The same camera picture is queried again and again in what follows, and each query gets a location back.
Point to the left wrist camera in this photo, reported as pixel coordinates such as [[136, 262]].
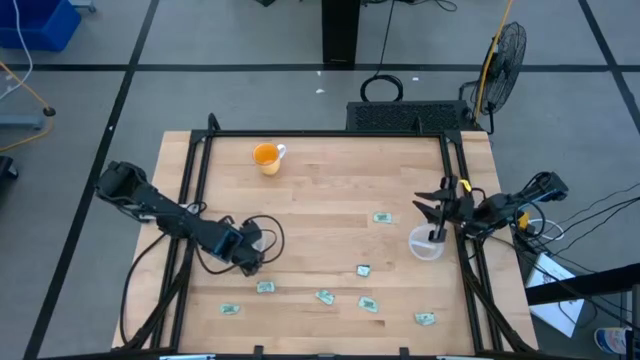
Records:
[[223, 246]]

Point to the small black disc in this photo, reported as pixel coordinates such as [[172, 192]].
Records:
[[49, 111]]

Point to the blue white shoe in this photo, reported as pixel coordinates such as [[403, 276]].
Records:
[[612, 340]]

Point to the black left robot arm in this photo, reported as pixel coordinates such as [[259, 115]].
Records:
[[165, 212]]

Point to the black floor fan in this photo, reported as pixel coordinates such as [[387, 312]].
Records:
[[505, 65]]

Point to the black aluminium table frame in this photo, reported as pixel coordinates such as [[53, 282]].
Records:
[[325, 133]]

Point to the black caster foot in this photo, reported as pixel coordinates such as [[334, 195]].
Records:
[[7, 167]]

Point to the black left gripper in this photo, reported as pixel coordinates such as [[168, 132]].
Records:
[[249, 235]]

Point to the black metal beam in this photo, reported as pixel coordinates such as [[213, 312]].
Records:
[[582, 285]]

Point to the white paper box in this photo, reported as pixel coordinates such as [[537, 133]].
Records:
[[555, 295]]

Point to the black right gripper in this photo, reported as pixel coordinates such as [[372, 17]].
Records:
[[457, 210]]

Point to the yellow plug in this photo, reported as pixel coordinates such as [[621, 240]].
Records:
[[523, 220]]

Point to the blue plastic bin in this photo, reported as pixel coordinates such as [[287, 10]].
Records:
[[35, 22]]

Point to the grey stand foot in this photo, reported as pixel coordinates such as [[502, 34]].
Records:
[[20, 121]]

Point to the black perforated computer case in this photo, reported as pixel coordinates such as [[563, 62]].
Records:
[[407, 116]]

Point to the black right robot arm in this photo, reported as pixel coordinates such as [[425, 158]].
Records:
[[505, 204]]

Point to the black square post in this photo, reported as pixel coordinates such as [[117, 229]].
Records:
[[340, 31]]

